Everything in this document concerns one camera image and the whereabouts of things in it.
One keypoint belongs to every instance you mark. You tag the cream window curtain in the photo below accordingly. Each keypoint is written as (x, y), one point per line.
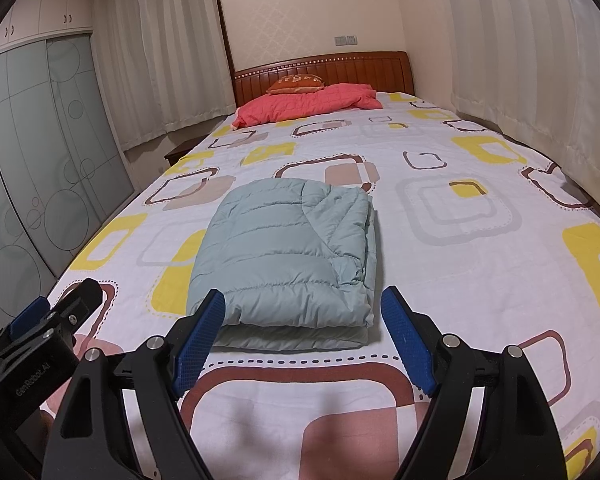
(165, 55)

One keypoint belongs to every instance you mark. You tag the patterned bed sheet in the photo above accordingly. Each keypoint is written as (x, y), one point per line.
(455, 270)

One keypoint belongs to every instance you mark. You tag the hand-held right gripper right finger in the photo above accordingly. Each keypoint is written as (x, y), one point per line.
(406, 342)

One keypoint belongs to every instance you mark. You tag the cream wall curtain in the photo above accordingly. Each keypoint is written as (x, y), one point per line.
(530, 60)

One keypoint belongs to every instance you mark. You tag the pink quilt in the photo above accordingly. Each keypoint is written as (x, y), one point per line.
(300, 105)

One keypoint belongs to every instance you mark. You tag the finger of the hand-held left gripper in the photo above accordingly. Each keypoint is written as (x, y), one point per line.
(80, 302)
(30, 317)

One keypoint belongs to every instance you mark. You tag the wooden headboard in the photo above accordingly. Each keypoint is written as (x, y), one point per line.
(330, 66)

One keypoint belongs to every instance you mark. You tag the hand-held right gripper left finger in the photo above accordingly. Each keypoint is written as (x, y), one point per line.
(200, 341)

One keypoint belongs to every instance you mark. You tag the dark wooden nightstand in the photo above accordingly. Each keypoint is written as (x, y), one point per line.
(180, 152)

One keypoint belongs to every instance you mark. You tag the wall socket plate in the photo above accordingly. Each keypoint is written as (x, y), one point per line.
(345, 39)

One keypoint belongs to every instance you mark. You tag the frosted glass sliding wardrobe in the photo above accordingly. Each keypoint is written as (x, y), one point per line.
(45, 170)

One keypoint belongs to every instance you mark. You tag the white overhead cabinet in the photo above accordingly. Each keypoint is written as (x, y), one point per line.
(45, 17)

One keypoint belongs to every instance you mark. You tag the light green puffer jacket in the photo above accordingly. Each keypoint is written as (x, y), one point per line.
(285, 260)

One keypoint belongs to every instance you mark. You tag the orange patterned pillow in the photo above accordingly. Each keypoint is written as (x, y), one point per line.
(296, 83)

